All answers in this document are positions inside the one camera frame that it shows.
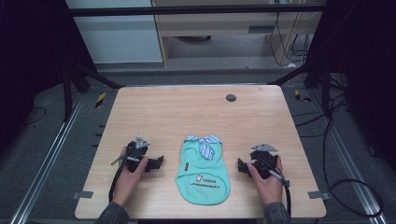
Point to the black horizontal frame bar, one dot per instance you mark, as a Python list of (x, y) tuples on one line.
[(186, 10)]

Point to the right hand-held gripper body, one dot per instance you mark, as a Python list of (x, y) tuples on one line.
[(264, 160)]

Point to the person's right hand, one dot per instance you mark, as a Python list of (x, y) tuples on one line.
[(271, 189)]

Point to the black curtain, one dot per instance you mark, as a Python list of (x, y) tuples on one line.
[(31, 62), (367, 68)]

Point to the white cabinet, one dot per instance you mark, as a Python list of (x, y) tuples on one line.
[(118, 37)]

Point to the teal pet shirt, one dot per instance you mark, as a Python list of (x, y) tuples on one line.
[(202, 177)]

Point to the grey round table grommet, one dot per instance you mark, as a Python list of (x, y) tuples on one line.
[(231, 98)]

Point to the grey metal table bracket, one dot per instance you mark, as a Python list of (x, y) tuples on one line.
[(82, 194), (318, 195)]

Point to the aluminium floor rail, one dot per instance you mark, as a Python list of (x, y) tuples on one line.
[(46, 161), (348, 168)]

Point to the yellow black striped tape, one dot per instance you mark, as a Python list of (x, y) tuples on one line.
[(100, 100), (301, 97)]

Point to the person's left hand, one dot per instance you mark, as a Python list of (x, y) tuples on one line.
[(128, 183)]

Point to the black metal stand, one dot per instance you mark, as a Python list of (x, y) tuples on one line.
[(67, 93), (325, 90)]

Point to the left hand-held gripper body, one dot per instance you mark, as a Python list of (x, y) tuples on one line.
[(134, 152)]

